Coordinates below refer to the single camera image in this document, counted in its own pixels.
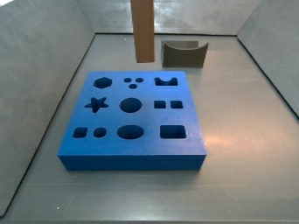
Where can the dark grey arch block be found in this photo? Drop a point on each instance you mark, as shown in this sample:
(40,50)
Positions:
(183,53)

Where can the blue foam shape board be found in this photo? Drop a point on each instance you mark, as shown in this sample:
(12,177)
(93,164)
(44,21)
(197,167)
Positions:
(133,124)

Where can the brown flat gripper finger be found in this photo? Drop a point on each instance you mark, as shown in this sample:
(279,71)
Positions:
(143,21)

